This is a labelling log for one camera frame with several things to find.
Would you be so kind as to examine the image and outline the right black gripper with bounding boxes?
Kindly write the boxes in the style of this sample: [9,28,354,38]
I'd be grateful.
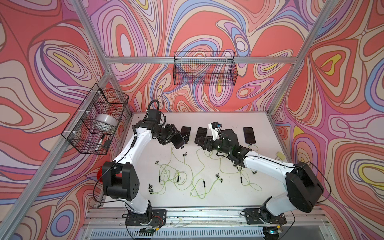
[195,135,231,155]

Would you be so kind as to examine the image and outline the black phone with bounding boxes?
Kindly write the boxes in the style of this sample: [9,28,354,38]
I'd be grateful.
[181,126,192,144]
[171,133,185,149]
[194,127,208,145]

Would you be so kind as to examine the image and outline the blue phone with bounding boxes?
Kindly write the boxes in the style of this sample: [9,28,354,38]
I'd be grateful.
[243,127,256,145]

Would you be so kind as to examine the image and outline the green earphones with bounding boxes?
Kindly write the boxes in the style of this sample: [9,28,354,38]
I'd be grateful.
[149,147,179,195]
[190,150,222,200]
[248,144,259,175]
[206,152,263,192]
[163,147,193,191]

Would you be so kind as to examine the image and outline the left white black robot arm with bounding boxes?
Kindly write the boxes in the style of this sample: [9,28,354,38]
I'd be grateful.
[101,109,185,215]

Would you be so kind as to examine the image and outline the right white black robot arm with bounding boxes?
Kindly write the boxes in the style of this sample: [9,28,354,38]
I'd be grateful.
[197,129,324,216]

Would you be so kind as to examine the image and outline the yellow binder clip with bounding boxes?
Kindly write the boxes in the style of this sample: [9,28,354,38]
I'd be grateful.
[276,152,287,161]

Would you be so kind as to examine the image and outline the white tape roll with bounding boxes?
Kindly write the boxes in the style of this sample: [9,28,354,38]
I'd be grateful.
[95,114,118,129]

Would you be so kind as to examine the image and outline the black marker in basket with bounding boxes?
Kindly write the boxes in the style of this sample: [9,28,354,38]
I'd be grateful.
[94,135,111,152]

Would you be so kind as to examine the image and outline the red cup with markers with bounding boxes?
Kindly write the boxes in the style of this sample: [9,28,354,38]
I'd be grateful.
[97,168,103,184]

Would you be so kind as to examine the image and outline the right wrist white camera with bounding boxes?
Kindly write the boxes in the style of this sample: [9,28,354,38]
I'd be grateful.
[209,122,221,140]

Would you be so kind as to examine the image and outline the left black wire basket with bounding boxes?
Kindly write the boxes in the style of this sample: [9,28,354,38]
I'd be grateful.
[62,84,129,155]

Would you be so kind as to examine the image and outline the black wire basket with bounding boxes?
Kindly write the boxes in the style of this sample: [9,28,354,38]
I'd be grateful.
[62,84,129,155]
[173,50,238,86]

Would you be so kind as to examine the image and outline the back black wire basket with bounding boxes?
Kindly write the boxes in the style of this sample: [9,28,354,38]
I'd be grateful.
[173,50,238,86]

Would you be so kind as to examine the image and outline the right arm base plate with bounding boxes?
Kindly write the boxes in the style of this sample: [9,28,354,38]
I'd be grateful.
[241,208,287,225]

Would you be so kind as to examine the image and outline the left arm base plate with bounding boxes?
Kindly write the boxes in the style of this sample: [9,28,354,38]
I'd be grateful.
[122,209,167,227]

